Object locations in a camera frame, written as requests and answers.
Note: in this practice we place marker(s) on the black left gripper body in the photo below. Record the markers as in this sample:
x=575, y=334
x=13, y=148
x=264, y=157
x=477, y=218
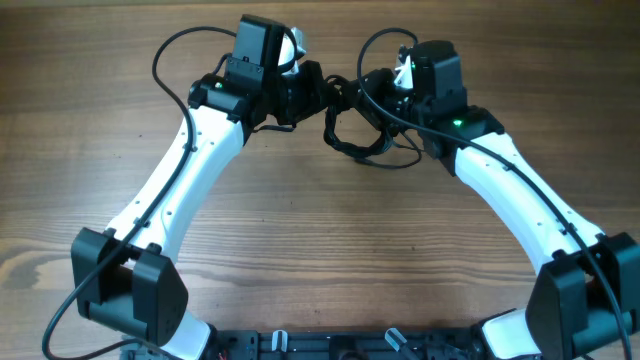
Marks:
x=301, y=94

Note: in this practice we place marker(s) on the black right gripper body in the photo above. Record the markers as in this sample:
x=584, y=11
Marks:
x=385, y=104

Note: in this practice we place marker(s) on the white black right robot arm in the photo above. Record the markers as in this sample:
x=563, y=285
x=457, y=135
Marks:
x=586, y=293

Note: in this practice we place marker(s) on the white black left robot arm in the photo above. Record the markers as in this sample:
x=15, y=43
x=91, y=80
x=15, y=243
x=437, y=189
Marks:
x=126, y=276

